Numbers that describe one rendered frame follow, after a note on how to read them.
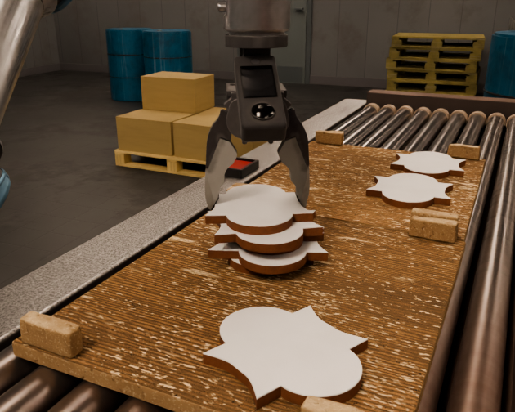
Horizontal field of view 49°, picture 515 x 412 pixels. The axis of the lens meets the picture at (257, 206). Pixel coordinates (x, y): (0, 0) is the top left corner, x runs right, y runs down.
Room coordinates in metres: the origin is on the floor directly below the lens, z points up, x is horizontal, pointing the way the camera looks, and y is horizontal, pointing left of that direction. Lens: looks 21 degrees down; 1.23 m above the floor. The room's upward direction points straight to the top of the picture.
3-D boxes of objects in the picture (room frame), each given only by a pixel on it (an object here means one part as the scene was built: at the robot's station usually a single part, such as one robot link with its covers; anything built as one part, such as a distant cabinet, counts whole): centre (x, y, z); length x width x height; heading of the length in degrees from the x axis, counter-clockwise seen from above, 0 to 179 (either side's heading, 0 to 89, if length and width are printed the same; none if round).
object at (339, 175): (0.92, -0.19, 0.93); 0.41 x 0.35 x 0.02; 156
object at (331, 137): (1.15, -0.15, 0.95); 0.06 x 0.02 x 0.03; 66
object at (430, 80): (7.08, -2.18, 0.38); 1.08 x 0.74 x 0.77; 69
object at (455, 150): (1.04, -0.39, 0.95); 0.06 x 0.02 x 0.03; 66
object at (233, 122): (0.67, 0.00, 1.13); 0.09 x 0.08 x 0.12; 4
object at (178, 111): (4.24, 0.48, 0.32); 1.13 x 0.86 x 0.63; 76
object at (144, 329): (0.55, -0.02, 0.93); 0.41 x 0.35 x 0.02; 155
